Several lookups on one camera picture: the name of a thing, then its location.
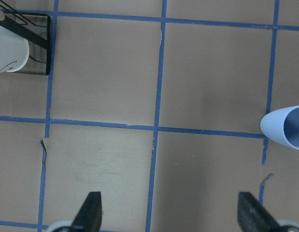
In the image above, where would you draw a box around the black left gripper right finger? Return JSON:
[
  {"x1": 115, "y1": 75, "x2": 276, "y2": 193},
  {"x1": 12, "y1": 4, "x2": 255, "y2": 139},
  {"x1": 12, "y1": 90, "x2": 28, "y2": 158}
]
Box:
[{"x1": 238, "y1": 192, "x2": 281, "y2": 232}]

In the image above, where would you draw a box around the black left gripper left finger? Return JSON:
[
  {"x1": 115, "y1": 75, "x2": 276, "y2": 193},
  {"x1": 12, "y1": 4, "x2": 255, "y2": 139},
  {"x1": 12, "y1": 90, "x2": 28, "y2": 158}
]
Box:
[{"x1": 71, "y1": 191, "x2": 102, "y2": 232}]

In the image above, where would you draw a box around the light blue plastic cup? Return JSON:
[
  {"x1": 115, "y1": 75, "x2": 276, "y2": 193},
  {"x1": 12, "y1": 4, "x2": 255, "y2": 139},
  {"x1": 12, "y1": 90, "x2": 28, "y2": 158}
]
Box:
[{"x1": 260, "y1": 105, "x2": 299, "y2": 150}]

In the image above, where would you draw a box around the white mug near rack end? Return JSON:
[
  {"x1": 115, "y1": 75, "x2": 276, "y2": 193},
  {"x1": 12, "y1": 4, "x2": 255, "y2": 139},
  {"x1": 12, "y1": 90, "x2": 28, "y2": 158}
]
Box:
[{"x1": 0, "y1": 26, "x2": 29, "y2": 73}]

